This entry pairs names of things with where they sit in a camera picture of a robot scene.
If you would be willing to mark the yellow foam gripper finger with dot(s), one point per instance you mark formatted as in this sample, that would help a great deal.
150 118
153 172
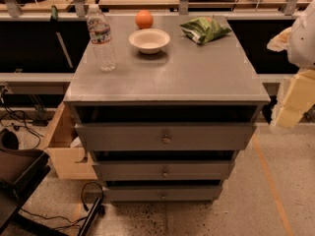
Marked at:
299 98

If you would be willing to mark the green jalapeno chip bag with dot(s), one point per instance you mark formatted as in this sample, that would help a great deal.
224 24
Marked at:
204 29

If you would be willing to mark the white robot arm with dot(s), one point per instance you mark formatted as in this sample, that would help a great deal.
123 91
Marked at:
301 40

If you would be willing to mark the clear plastic water bottle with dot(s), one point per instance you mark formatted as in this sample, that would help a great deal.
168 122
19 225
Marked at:
101 38

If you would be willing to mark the grey drawer cabinet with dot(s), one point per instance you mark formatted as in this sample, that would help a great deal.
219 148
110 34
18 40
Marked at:
185 83

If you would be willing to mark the white paper bowl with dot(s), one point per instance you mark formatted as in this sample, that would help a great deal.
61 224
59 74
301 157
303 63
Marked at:
149 41

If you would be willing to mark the orange fruit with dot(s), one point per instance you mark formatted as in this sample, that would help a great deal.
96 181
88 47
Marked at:
144 19

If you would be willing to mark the top grey drawer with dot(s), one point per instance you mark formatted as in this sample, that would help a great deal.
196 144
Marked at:
108 137

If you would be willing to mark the grey drawer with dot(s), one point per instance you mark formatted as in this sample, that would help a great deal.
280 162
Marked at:
108 137
163 194
144 170

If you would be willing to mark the middle grey drawer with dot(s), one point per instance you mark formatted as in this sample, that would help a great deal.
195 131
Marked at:
144 170

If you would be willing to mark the bottom grey drawer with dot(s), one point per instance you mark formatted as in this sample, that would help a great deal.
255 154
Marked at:
163 194

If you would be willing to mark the light wooden box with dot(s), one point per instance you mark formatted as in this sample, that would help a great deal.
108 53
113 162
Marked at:
69 160

